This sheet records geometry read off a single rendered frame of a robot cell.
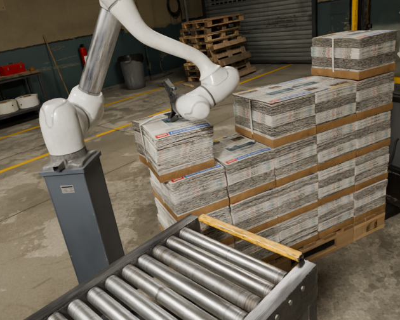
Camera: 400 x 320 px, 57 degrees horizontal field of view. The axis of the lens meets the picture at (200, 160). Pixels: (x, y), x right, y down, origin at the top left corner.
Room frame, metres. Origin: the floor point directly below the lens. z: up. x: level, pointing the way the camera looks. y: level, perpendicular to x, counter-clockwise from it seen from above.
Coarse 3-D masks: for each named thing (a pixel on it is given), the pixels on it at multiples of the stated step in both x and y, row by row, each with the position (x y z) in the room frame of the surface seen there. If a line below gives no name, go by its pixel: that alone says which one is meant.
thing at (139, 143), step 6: (162, 114) 1.87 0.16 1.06; (138, 120) 1.82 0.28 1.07; (144, 120) 1.78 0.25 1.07; (150, 120) 1.75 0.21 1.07; (138, 126) 1.75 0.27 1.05; (138, 132) 1.78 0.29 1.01; (138, 138) 1.79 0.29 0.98; (138, 144) 1.79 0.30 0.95; (138, 150) 1.82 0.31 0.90; (144, 156) 1.74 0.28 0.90
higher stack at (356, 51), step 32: (352, 32) 2.27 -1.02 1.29; (384, 32) 2.06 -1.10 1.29; (320, 64) 2.26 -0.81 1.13; (352, 64) 2.03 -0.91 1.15; (384, 64) 2.06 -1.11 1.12; (384, 96) 2.07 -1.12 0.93; (384, 128) 2.08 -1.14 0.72; (384, 160) 2.07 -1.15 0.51; (352, 192) 2.00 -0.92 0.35; (384, 192) 2.09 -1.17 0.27; (352, 224) 1.99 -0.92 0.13; (384, 224) 2.09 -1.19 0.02
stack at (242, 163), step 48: (240, 144) 1.89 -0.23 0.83; (288, 144) 1.79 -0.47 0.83; (336, 144) 1.93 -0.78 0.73; (192, 192) 1.56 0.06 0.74; (240, 192) 1.67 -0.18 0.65; (288, 192) 1.78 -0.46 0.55; (336, 192) 1.92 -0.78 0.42; (240, 240) 1.66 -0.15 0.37; (288, 240) 1.78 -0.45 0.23; (336, 240) 1.92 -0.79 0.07
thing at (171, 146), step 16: (144, 128) 1.64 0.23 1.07; (160, 128) 1.61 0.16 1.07; (176, 128) 1.59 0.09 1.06; (192, 128) 1.58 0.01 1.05; (208, 128) 1.60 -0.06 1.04; (160, 144) 1.51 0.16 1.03; (176, 144) 1.54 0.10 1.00; (192, 144) 1.58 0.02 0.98; (208, 144) 1.61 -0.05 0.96; (160, 160) 1.52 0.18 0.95; (176, 160) 1.56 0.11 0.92; (192, 160) 1.59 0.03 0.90; (208, 160) 1.62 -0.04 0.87
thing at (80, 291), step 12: (192, 216) 1.25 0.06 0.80; (168, 228) 1.19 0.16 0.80; (180, 228) 1.18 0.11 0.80; (192, 228) 1.22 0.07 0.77; (156, 240) 1.12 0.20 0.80; (132, 252) 1.07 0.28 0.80; (144, 252) 1.06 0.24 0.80; (120, 264) 1.01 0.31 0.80; (132, 264) 1.02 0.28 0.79; (96, 276) 0.97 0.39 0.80; (108, 276) 0.96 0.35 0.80; (120, 276) 0.99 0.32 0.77; (72, 288) 0.93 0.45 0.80; (84, 288) 0.92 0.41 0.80; (60, 300) 0.88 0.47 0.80; (72, 300) 0.88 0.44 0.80; (84, 300) 0.90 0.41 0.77; (120, 300) 0.97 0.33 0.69; (36, 312) 0.85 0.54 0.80; (48, 312) 0.84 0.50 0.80; (60, 312) 0.85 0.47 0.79; (96, 312) 0.91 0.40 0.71
